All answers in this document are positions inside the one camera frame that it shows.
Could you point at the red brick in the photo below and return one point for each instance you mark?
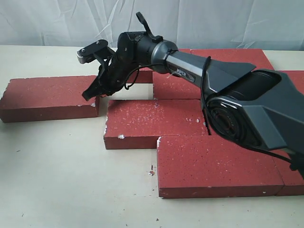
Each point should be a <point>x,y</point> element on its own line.
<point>253,56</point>
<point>209,167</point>
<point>47,98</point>
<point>145,76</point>
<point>137,124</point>
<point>293,181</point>
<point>166,86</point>

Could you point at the red brick second row right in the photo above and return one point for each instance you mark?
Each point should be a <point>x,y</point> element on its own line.
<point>297,77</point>

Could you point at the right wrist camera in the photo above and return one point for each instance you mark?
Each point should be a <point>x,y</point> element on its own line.
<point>98,50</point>

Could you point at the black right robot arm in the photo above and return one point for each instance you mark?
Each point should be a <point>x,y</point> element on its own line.
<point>257,109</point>

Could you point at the white backdrop cloth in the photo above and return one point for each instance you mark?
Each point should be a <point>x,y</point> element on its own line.
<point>265,24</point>

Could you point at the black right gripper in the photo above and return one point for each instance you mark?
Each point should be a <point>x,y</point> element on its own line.
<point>111,78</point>

